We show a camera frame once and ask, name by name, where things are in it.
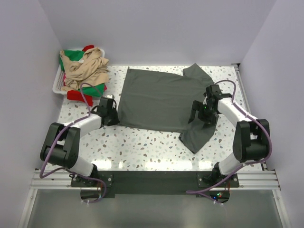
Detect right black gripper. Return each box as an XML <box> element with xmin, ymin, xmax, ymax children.
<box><xmin>188</xmin><ymin>100</ymin><xmax>217</xmax><ymax>129</ymax></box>

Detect dark grey t shirt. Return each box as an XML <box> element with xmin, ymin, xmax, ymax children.
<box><xmin>118</xmin><ymin>64</ymin><xmax>215</xmax><ymax>153</ymax></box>

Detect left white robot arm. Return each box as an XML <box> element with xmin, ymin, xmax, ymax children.
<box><xmin>40</xmin><ymin>95</ymin><xmax>119</xmax><ymax>188</ymax></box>

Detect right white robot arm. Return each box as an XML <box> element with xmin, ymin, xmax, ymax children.
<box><xmin>189</xmin><ymin>83</ymin><xmax>272</xmax><ymax>187</ymax></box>

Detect green t shirt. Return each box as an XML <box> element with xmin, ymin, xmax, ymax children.
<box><xmin>59</xmin><ymin>49</ymin><xmax>107</xmax><ymax>98</ymax></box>

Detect red t shirt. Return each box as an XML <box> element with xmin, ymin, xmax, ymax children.
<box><xmin>66</xmin><ymin>44</ymin><xmax>109</xmax><ymax>105</ymax></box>

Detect beige t shirt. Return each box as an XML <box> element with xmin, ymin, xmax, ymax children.
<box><xmin>59</xmin><ymin>47</ymin><xmax>109</xmax><ymax>91</ymax></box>

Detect white plastic basket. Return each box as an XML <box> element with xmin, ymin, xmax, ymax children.
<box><xmin>52</xmin><ymin>48</ymin><xmax>105</xmax><ymax>96</ymax></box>

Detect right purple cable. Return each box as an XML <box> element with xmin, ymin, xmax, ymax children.
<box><xmin>186</xmin><ymin>79</ymin><xmax>273</xmax><ymax>198</ymax></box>

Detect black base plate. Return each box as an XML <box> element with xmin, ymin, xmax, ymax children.
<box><xmin>69</xmin><ymin>171</ymin><xmax>225</xmax><ymax>200</ymax></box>

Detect aluminium frame rail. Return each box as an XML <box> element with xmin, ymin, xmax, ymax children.
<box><xmin>30</xmin><ymin>171</ymin><xmax>280</xmax><ymax>191</ymax></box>

